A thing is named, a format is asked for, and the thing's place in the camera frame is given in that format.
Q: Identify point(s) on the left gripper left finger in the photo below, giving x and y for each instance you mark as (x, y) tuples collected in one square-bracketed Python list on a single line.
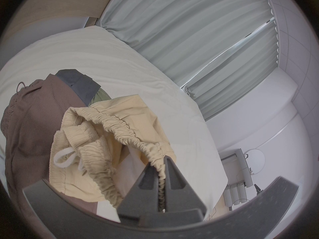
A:
[(139, 203)]

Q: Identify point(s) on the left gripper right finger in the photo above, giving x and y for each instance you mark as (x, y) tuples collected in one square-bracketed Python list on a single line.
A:
[(184, 200)]

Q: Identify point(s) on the beige shorts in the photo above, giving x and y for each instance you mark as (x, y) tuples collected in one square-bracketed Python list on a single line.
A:
[(139, 118)]

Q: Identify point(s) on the white dressing table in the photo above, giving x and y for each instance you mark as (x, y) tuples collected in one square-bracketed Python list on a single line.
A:
[(234, 168)]

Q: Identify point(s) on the round mirror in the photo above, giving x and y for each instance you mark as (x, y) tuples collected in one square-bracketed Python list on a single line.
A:
[(258, 162)]

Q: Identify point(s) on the green garment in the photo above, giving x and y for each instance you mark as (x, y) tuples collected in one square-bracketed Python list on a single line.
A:
[(101, 97)]

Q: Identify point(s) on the black garment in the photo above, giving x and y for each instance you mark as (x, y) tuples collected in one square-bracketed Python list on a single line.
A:
[(79, 86)]

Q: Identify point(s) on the pale green curtain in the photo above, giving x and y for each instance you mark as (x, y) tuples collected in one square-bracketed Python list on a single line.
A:
[(174, 21), (236, 78)]

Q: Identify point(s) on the brown shorts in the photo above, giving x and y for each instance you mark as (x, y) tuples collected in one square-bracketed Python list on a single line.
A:
[(32, 123)]

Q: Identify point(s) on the bed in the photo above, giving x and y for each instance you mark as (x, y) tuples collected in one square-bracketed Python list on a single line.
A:
[(124, 66)]

